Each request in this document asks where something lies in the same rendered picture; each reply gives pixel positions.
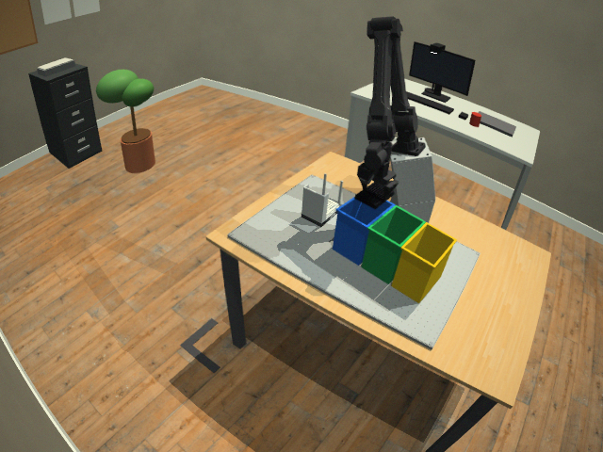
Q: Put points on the white well plate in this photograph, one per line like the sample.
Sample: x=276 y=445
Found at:
x=331 y=207

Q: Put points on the yellow open bin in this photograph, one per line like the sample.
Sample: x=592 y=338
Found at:
x=415 y=276

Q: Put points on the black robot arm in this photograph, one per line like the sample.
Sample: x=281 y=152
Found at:
x=380 y=133

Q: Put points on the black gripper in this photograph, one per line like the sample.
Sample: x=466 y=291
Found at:
x=384 y=182

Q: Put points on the green open-top bin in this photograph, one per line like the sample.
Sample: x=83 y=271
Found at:
x=382 y=254

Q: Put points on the blue open-top bin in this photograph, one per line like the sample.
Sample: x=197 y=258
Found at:
x=350 y=235

